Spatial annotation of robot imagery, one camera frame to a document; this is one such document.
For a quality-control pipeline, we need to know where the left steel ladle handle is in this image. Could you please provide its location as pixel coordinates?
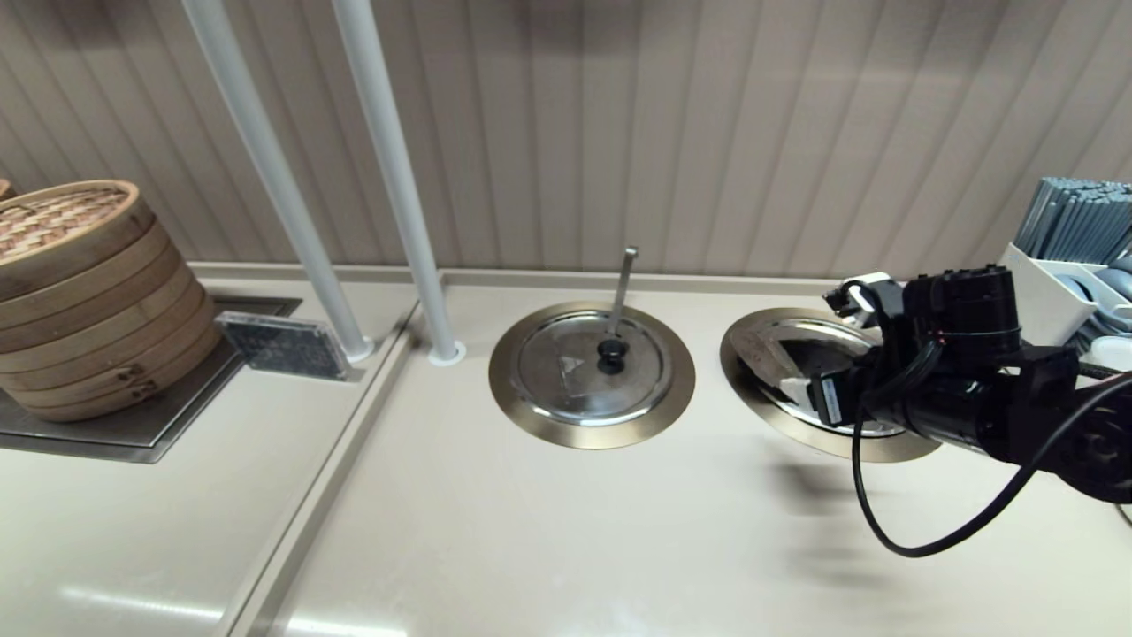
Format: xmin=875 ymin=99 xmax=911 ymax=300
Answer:
xmin=608 ymin=247 xmax=639 ymax=340

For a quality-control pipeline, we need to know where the steel hinged pot lid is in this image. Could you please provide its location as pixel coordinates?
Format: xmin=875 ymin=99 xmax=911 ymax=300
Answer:
xmin=511 ymin=311 xmax=673 ymax=427
xmin=727 ymin=316 xmax=912 ymax=436

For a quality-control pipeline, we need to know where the clear acrylic sign holder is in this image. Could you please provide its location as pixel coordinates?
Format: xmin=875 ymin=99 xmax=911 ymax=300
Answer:
xmin=215 ymin=311 xmax=352 ymax=381

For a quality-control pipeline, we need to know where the white utensil holder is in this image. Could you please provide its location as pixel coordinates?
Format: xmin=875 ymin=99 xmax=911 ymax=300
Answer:
xmin=999 ymin=243 xmax=1132 ymax=350

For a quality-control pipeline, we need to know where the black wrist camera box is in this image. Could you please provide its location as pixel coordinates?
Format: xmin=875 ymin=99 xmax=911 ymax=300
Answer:
xmin=808 ymin=370 xmax=857 ymax=427

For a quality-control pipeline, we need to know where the grey chopsticks bundle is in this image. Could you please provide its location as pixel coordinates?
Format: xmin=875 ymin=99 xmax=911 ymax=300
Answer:
xmin=1014 ymin=177 xmax=1132 ymax=264

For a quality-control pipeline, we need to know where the bamboo steamer stack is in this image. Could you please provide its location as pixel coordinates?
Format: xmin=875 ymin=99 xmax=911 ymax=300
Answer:
xmin=0 ymin=180 xmax=223 ymax=423

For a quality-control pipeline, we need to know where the white metal pole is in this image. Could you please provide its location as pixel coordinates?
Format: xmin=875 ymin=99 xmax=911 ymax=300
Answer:
xmin=183 ymin=0 xmax=375 ymax=364
xmin=332 ymin=0 xmax=467 ymax=366

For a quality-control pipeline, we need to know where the bronze counter ring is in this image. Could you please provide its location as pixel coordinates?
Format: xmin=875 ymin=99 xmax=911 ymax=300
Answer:
xmin=719 ymin=307 xmax=943 ymax=463
xmin=488 ymin=301 xmax=697 ymax=450

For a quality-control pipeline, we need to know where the black camera cable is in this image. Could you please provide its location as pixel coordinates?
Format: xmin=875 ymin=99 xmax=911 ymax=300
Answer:
xmin=851 ymin=345 xmax=1132 ymax=558

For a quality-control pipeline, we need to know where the recessed steel tray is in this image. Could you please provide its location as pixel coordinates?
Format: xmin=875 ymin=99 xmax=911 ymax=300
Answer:
xmin=0 ymin=296 xmax=303 ymax=464

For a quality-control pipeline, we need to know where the white ceramic jar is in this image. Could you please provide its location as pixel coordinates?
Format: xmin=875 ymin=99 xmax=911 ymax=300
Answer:
xmin=1083 ymin=341 xmax=1132 ymax=372

